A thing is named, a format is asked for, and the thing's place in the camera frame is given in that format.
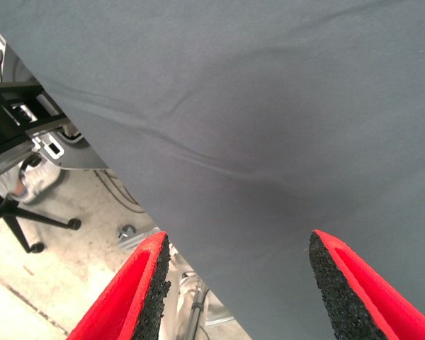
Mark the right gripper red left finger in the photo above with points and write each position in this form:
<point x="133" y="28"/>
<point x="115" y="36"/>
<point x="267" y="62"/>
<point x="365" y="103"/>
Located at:
<point x="127" y="301"/>

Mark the grey white sneaker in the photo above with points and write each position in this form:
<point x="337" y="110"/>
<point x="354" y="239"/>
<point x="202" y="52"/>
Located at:
<point x="35" y="177"/>

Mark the aluminium table leg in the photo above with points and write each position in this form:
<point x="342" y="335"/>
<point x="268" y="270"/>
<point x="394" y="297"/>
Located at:
<point x="195" y="308"/>

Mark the black office chair base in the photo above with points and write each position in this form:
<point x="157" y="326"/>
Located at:
<point x="12" y="210"/>

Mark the grey metal base panel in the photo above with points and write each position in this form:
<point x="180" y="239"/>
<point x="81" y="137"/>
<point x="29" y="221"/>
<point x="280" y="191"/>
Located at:
<point x="81" y="156"/>

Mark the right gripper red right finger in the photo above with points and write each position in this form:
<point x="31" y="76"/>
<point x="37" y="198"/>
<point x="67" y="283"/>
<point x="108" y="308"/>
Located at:
<point x="354" y="301"/>

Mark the dark grey tablecloth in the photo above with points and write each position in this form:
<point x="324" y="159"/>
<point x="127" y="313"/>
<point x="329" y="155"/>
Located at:
<point x="269" y="106"/>

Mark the silver metal foot bracket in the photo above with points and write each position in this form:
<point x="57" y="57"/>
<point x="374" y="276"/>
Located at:
<point x="127" y="232"/>

